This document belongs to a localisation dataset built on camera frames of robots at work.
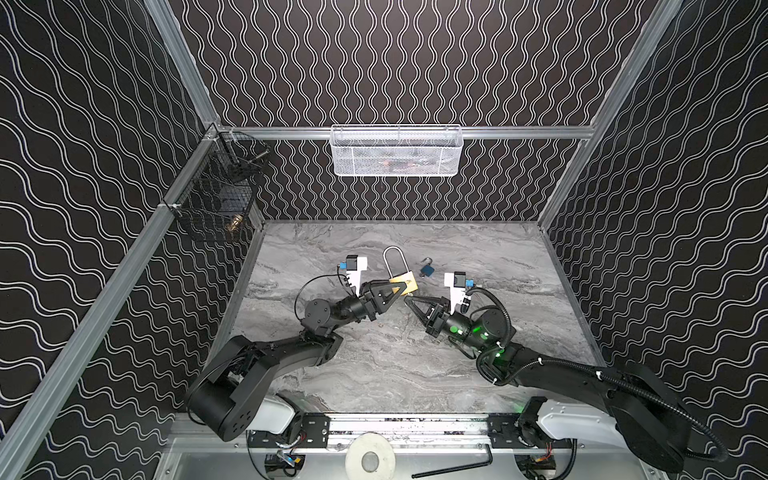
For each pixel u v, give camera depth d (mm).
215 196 929
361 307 639
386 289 674
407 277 666
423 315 655
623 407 415
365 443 742
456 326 639
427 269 1059
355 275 653
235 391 434
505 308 974
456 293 641
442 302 659
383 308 657
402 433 759
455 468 717
